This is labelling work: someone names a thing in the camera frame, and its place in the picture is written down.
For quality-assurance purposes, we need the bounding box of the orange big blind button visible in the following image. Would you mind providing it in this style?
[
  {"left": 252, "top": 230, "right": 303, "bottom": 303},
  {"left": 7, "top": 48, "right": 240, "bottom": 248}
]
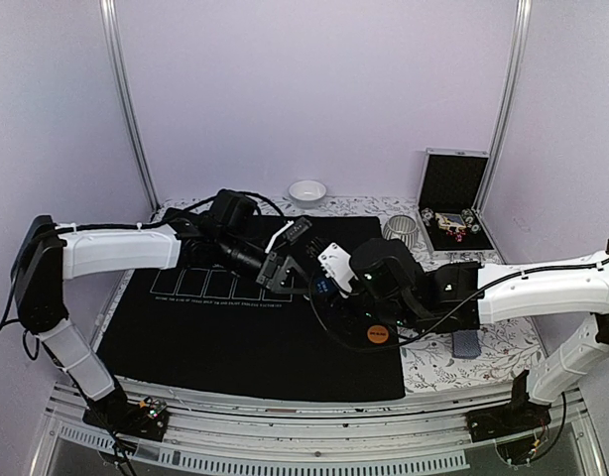
[{"left": 366, "top": 324, "right": 390, "bottom": 345}]

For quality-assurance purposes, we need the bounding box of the blue small blind button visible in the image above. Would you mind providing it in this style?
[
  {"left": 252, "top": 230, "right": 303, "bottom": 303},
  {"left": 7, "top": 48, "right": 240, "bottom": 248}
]
[{"left": 313, "top": 278, "right": 334, "bottom": 296}]

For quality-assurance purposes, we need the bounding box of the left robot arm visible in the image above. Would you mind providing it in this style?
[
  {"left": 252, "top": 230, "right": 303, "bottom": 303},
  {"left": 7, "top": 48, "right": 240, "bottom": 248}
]
[{"left": 0, "top": 188, "right": 297, "bottom": 430}]

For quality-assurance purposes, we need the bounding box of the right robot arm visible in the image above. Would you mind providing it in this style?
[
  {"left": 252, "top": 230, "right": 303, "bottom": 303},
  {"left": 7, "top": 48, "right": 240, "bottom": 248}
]
[{"left": 313, "top": 238, "right": 609, "bottom": 432}]

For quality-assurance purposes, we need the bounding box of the black poker mat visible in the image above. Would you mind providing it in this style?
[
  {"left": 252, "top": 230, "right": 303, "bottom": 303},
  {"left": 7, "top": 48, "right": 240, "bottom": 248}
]
[{"left": 91, "top": 214, "right": 406, "bottom": 401}]

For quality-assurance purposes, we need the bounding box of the white ceramic bowl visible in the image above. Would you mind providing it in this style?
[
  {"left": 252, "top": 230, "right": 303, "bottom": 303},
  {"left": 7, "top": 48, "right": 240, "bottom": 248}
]
[{"left": 288, "top": 179, "right": 327, "bottom": 208}]

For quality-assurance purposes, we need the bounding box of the striped grey mug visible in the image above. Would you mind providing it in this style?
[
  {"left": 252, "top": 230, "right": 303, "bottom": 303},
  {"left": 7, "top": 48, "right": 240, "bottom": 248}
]
[{"left": 383, "top": 215, "right": 419, "bottom": 249}]

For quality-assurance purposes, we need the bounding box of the blue playing card deck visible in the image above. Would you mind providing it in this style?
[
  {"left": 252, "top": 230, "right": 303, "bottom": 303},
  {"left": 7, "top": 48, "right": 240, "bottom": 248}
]
[{"left": 452, "top": 330, "right": 481, "bottom": 360}]

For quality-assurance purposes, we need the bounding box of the floral tablecloth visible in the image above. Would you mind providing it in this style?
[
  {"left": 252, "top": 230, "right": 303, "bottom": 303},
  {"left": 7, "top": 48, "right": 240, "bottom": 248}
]
[{"left": 88, "top": 195, "right": 553, "bottom": 398}]

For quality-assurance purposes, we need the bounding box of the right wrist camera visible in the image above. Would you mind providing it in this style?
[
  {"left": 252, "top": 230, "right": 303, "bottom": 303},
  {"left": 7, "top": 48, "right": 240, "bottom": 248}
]
[{"left": 316, "top": 242, "right": 355, "bottom": 297}]

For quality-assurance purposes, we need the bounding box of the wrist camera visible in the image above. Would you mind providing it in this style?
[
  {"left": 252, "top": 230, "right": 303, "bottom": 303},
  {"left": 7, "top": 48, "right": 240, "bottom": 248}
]
[
  {"left": 316, "top": 242, "right": 355, "bottom": 297},
  {"left": 265, "top": 216, "right": 312, "bottom": 254}
]

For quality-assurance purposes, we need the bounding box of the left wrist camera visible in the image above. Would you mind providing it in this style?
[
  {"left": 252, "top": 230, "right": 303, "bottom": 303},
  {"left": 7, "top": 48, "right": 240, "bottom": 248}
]
[{"left": 265, "top": 216, "right": 312, "bottom": 254}]

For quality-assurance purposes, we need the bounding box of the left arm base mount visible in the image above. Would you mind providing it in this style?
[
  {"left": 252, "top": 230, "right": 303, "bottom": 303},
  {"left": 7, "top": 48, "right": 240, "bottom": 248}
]
[{"left": 82, "top": 388, "right": 170, "bottom": 442}]

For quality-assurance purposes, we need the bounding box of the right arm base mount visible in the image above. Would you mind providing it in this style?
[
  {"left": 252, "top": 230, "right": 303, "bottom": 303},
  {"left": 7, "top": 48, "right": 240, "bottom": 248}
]
[{"left": 465, "top": 370, "right": 551, "bottom": 442}]

